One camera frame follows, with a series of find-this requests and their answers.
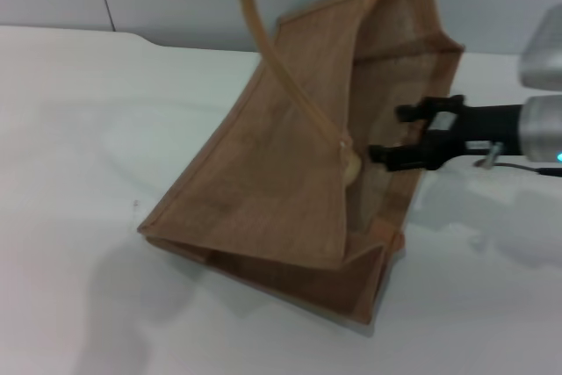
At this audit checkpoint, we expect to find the thin dark cable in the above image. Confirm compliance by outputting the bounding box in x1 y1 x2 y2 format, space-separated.
494 162 562 177

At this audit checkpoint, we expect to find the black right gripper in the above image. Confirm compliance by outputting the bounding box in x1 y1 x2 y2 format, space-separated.
368 94 526 173

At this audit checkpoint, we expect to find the round egg yolk pastry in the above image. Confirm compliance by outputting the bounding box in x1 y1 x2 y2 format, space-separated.
343 151 364 187

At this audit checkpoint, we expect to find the brown woven handbag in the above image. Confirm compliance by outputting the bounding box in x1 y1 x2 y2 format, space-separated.
136 0 466 326

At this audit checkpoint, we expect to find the small metal bracket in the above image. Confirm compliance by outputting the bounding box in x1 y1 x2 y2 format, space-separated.
481 141 507 170

